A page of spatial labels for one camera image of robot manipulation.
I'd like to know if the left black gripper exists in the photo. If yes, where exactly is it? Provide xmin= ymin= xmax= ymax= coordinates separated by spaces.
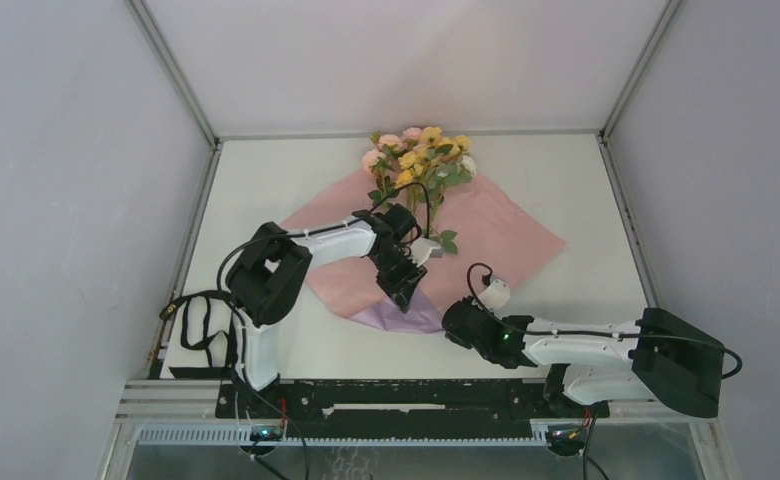
xmin=368 ymin=247 xmax=426 ymax=312

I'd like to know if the pink purple wrapping paper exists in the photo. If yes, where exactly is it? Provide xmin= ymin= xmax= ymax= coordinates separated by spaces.
xmin=306 ymin=174 xmax=566 ymax=334

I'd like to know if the white pink rose stem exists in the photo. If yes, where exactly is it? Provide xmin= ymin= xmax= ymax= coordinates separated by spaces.
xmin=425 ymin=176 xmax=476 ymax=255

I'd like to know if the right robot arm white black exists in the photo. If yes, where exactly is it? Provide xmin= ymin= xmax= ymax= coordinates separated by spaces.
xmin=442 ymin=297 xmax=742 ymax=418

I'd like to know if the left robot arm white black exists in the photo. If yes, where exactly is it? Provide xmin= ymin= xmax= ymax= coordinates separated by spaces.
xmin=217 ymin=205 xmax=442 ymax=417

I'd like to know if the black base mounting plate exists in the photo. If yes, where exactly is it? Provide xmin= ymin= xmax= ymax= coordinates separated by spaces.
xmin=215 ymin=378 xmax=593 ymax=438

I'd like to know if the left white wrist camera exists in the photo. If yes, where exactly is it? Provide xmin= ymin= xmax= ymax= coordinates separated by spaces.
xmin=409 ymin=238 xmax=444 ymax=265

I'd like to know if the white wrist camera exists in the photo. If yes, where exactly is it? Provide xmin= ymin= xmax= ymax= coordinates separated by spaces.
xmin=477 ymin=278 xmax=511 ymax=312
xmin=409 ymin=238 xmax=444 ymax=265

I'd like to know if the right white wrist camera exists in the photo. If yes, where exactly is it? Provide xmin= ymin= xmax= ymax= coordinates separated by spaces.
xmin=477 ymin=278 xmax=511 ymax=312

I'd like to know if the aluminium frame rail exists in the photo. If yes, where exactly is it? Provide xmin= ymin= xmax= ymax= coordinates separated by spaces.
xmin=217 ymin=128 xmax=605 ymax=142

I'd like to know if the white slotted cable duct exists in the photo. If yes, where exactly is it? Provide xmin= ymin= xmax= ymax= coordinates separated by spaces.
xmin=137 ymin=424 xmax=549 ymax=447

